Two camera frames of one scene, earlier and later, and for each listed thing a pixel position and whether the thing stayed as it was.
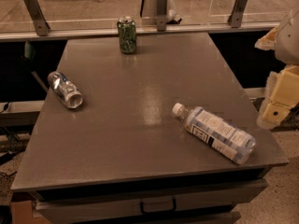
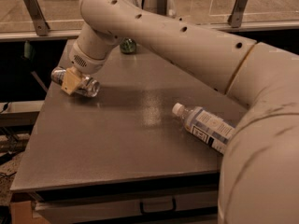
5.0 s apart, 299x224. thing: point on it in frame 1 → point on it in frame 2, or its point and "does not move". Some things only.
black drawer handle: [156, 204] does not move
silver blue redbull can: [64, 90] → [87, 86]
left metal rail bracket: [42, 28] does not move
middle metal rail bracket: [162, 10] does not move
